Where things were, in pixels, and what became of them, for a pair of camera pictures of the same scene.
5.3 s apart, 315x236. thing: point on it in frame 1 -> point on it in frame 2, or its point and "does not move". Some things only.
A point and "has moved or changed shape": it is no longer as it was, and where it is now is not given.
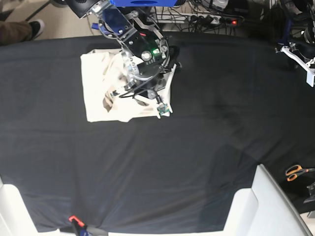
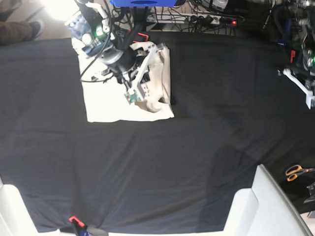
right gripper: [305, 46] -> [308, 79]
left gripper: [150, 76] -> [126, 63]
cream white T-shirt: [104, 71] has moved or changed shape
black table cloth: [238, 102] does not move
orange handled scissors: [294, 171] does not move
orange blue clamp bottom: [80, 227] does not move
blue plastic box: [143, 3] does not move
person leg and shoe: [13, 32] does not move
